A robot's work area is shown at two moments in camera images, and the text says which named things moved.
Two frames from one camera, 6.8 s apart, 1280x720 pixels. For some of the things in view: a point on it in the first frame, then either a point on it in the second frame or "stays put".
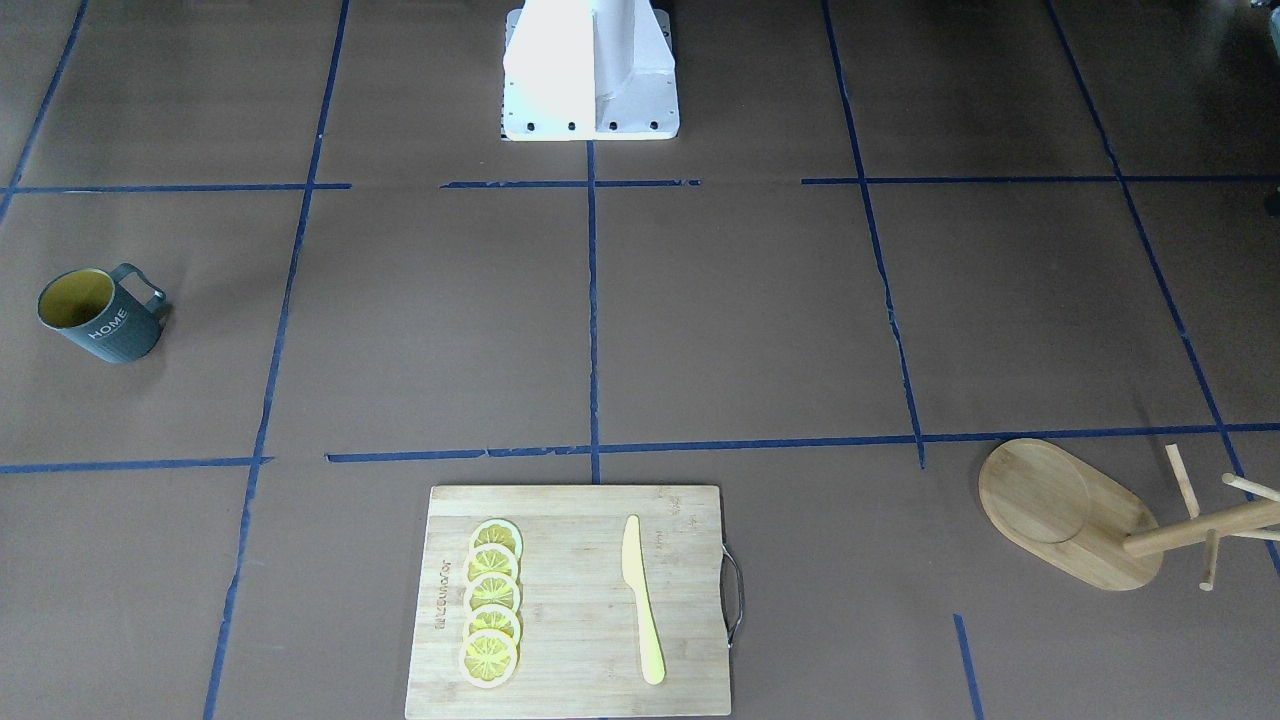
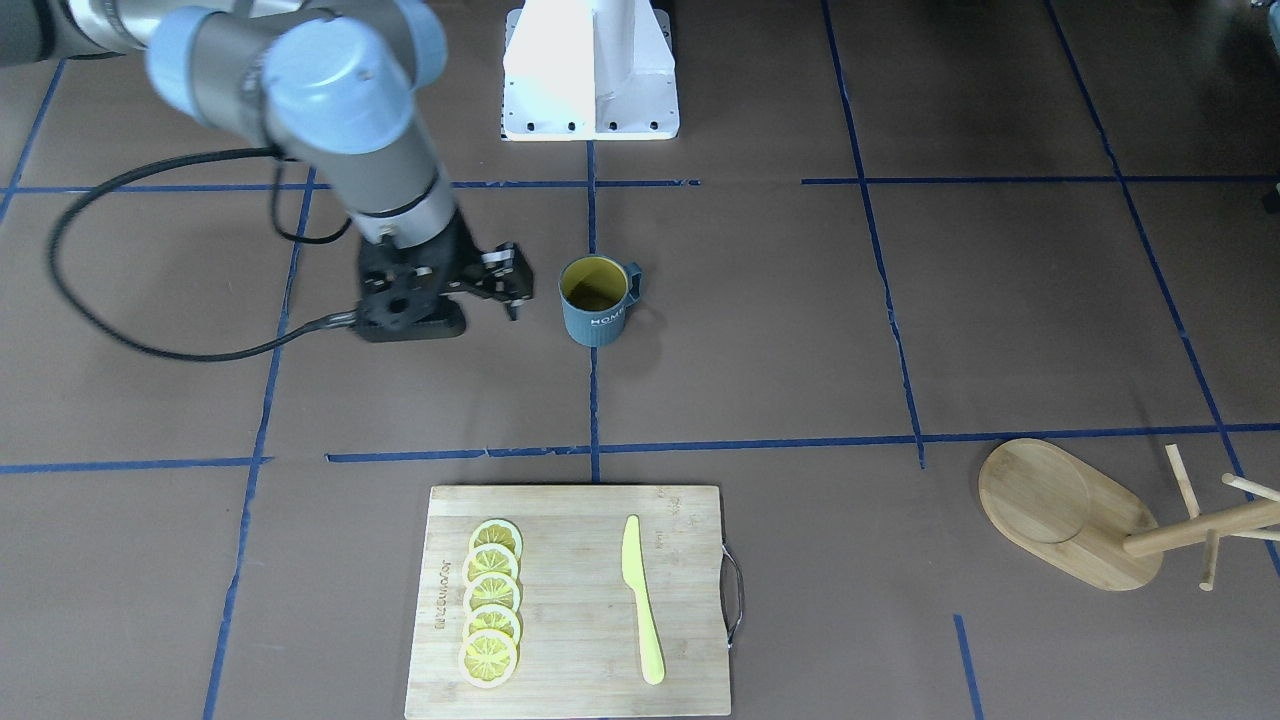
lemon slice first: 502,532 stays put
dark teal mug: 90,307 → 595,292
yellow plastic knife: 633,567 stays put
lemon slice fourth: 493,617 stays put
